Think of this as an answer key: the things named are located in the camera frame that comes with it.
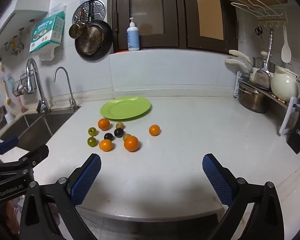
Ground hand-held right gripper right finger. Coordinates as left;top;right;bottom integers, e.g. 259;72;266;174
202;153;285;240

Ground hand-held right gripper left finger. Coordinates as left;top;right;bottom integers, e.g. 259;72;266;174
20;153;102;240

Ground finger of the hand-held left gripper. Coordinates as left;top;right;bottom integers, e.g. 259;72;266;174
0;144;50;187
0;136;19;165

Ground small orange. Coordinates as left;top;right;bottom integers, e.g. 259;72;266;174
149;124;161;136
98;118;111;131
99;139;114;152

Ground large orange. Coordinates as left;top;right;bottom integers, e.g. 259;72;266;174
124;135;140;152

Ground green plate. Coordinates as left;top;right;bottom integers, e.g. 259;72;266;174
100;96;152;120

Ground steel sink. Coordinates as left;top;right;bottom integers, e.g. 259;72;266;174
0;110;77;140

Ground hanging dish brush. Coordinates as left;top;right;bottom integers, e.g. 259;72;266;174
1;80;13;105

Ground large chrome faucet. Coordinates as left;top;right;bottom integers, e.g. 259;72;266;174
26;58;52;114

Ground slim chrome faucet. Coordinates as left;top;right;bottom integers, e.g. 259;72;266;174
53;67;78;110

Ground steel cooking pot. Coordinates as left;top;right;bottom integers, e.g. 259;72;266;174
238;82;272;114

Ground black knife block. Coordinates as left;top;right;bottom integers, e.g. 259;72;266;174
287;94;300;154

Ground metal spatula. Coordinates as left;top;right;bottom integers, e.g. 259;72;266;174
254;29;274;89

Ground white ceramic pitcher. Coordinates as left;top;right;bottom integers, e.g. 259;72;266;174
270;66;300;102

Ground teal cardboard box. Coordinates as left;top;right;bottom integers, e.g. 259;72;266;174
29;11;66;53

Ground steel pot with lid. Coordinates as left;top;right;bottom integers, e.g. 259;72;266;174
250;57;277;80

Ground black frying pan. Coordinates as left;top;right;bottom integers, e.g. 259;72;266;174
74;0;113;62

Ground small brass saucepan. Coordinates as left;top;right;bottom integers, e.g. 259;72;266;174
69;7;88;39

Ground white range hood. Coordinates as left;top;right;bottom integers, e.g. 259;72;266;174
0;0;54;55

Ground white rice paddle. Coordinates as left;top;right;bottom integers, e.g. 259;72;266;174
281;25;292;63

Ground pump soap bottle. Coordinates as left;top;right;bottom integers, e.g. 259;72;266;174
126;17;140;52

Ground black scissors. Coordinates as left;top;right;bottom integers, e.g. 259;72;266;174
255;25;264;43

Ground round metal steamer tray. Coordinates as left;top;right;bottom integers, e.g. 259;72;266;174
72;0;107;25

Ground black wire basket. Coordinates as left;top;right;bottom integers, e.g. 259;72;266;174
12;70;38;97

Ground wall hook rail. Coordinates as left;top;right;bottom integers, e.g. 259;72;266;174
4;27;25;55

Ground white knife handle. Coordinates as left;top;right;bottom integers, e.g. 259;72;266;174
225;58;249;73
228;50;252;64

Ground wall power outlet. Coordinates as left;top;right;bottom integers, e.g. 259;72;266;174
289;61;300;83

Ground white wire hanging rack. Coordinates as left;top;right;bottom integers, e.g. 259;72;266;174
231;0;285;28

